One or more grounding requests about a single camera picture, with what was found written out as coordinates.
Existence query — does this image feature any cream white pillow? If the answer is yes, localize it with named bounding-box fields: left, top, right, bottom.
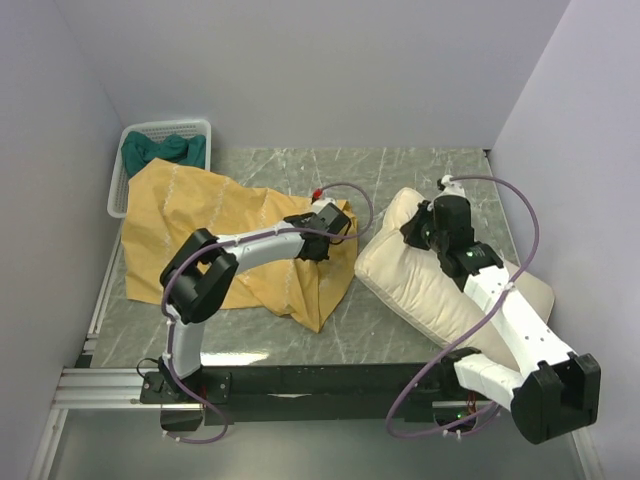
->
left=355, top=188, right=555, bottom=370

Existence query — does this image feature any yellow and blue pillowcase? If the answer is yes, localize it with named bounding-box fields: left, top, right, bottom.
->
left=121, top=157, right=360, bottom=334

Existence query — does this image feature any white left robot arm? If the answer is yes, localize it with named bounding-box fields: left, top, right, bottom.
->
left=159, top=200, right=360, bottom=402

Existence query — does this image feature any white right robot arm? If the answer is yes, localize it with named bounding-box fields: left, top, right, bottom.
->
left=406, top=195, right=601, bottom=444

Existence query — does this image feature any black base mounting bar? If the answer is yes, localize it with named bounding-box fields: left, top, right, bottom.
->
left=138, top=361, right=496, bottom=434

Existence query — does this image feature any dark green cloth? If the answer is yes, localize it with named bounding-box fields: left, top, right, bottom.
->
left=120, top=131, right=206, bottom=178

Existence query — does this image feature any white perforated plastic basket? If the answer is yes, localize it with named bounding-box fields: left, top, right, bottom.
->
left=107, top=118, right=212, bottom=219

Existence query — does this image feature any aluminium frame rail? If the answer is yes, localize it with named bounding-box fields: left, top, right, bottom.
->
left=51, top=361, right=581, bottom=411

